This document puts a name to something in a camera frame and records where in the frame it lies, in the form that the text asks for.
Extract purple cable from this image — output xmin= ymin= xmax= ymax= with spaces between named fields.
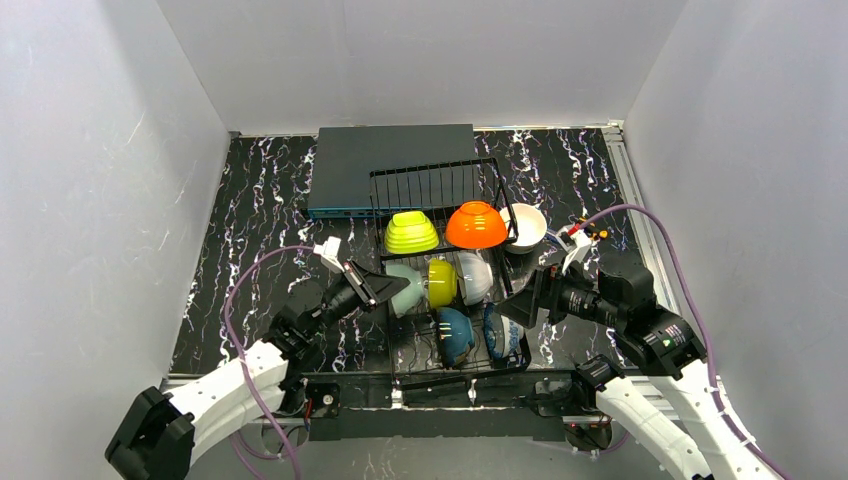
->
xmin=579 ymin=203 xmax=796 ymax=480
xmin=223 ymin=245 xmax=319 ymax=480

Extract orange white bowl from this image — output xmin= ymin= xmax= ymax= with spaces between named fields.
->
xmin=445 ymin=200 xmax=508 ymax=249

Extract dark grey flat box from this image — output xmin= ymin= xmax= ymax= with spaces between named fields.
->
xmin=305 ymin=124 xmax=475 ymax=220

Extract aluminium table edge rail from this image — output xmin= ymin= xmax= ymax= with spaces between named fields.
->
xmin=599 ymin=121 xmax=677 ymax=399

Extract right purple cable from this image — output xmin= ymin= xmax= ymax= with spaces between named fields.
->
xmin=579 ymin=203 xmax=796 ymax=480

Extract pale green bowl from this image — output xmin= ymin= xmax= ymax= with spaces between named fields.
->
xmin=385 ymin=263 xmax=425 ymax=318

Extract yellow black T-handle hex key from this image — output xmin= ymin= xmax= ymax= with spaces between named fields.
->
xmin=581 ymin=223 xmax=609 ymax=241

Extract cream white bowl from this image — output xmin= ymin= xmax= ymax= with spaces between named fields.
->
xmin=499 ymin=203 xmax=548 ymax=254

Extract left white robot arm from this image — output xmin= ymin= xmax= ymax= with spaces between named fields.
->
xmin=104 ymin=261 xmax=410 ymax=479

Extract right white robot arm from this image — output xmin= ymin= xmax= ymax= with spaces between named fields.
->
xmin=495 ymin=261 xmax=785 ymax=479

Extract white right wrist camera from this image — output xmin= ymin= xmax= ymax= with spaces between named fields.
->
xmin=555 ymin=227 xmax=593 ymax=276

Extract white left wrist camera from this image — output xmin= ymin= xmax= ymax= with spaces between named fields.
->
xmin=313 ymin=236 xmax=346 ymax=274

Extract green white bowl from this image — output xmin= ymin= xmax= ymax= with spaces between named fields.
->
xmin=384 ymin=210 xmax=440 ymax=254

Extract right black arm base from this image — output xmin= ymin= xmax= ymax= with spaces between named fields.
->
xmin=518 ymin=354 xmax=630 ymax=458

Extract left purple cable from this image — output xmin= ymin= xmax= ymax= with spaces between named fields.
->
xmin=223 ymin=245 xmax=319 ymax=480

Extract black wire dish rack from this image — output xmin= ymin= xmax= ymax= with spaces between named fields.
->
xmin=369 ymin=158 xmax=531 ymax=390

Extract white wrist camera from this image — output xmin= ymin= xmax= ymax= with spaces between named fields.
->
xmin=313 ymin=236 xmax=346 ymax=274
xmin=555 ymin=227 xmax=593 ymax=276

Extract yellow green bowl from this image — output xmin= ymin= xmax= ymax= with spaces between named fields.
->
xmin=428 ymin=258 xmax=458 ymax=309

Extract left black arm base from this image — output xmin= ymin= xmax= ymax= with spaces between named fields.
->
xmin=272 ymin=373 xmax=342 ymax=449

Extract blue patterned bowl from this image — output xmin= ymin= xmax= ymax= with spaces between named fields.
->
xmin=483 ymin=302 xmax=525 ymax=360

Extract dark blue beige bowl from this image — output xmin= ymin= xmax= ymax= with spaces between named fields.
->
xmin=437 ymin=307 xmax=476 ymax=368

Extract dark striped white bowl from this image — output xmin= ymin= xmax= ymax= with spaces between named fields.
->
xmin=456 ymin=251 xmax=494 ymax=306

